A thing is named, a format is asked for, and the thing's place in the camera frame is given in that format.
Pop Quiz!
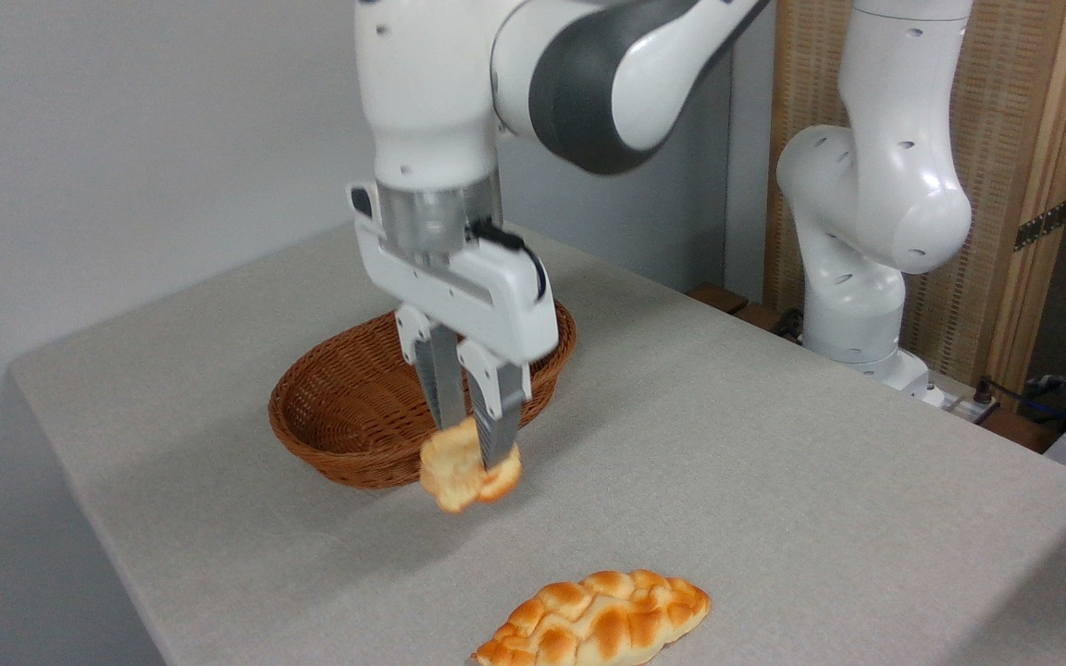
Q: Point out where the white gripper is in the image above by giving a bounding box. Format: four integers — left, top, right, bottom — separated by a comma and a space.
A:
347, 181, 561, 472

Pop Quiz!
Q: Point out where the round bread roll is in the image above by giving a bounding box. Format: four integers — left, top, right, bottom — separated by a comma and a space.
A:
418, 416, 524, 515

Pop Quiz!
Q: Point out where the braided bread loaf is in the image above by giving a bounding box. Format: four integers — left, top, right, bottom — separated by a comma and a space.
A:
469, 570, 712, 666

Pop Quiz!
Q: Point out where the brown wicker basket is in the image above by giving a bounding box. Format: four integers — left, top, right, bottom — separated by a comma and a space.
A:
268, 300, 577, 489

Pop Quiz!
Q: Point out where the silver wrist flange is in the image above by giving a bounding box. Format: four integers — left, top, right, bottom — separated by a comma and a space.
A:
375, 174, 504, 270

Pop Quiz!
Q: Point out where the dark metal hinge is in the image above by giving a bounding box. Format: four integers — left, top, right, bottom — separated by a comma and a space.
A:
1013, 198, 1066, 253

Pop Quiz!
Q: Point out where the wooden rattan folding screen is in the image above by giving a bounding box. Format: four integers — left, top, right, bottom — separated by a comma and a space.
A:
763, 0, 1066, 401

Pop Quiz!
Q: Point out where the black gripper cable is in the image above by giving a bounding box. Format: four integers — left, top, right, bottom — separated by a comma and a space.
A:
469, 221, 550, 302

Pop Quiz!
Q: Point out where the black cable bundle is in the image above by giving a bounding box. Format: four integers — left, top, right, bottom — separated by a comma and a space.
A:
986, 368, 1066, 436

